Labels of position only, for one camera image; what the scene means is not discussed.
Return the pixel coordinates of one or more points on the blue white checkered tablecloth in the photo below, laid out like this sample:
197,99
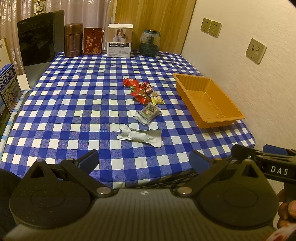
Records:
78,104

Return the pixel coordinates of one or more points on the beige curtain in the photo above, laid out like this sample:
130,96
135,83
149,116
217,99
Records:
91,13

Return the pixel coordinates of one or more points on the red candy wrapper large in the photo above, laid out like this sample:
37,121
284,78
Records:
128,82

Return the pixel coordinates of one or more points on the wooden door panel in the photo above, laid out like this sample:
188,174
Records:
170,18

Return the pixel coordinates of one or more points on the wall socket plate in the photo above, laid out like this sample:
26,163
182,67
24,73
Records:
256,51

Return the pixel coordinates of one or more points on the white snack wrapper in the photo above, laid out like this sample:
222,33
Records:
152,137

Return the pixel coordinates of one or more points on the red patterned candy small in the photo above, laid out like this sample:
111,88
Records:
146,87

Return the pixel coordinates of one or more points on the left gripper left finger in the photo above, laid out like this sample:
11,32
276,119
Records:
78,170

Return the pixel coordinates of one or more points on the brown metal thermos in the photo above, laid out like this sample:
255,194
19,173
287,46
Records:
73,34

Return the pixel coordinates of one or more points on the jar on appliance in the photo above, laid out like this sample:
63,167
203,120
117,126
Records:
39,7

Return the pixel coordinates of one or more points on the yellow green snack packet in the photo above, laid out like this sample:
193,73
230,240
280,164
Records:
156,98

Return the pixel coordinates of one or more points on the orange plastic tray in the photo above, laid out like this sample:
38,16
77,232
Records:
208,104

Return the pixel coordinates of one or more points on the blue milk carton box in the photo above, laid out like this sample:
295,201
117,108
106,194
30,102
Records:
10,93

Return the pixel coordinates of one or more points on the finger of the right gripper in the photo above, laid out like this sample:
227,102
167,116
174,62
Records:
278,150

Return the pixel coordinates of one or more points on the person's right hand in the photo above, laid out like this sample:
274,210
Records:
286,211

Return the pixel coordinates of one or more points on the white product box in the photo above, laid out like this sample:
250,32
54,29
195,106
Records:
119,40

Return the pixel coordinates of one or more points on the green glass jar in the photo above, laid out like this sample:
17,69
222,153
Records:
149,42

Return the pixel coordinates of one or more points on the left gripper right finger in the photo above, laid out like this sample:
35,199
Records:
207,169

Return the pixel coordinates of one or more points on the red snack packet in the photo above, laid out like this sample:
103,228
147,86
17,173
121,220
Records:
141,97

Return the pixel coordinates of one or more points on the black appliance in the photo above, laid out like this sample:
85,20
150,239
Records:
40,38

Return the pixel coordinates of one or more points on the red chinese gift box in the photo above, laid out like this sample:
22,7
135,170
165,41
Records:
92,41

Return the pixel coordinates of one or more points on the white chair back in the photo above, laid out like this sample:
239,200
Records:
4,53

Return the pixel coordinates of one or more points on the grey printed snack packet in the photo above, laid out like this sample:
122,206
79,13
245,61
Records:
149,112

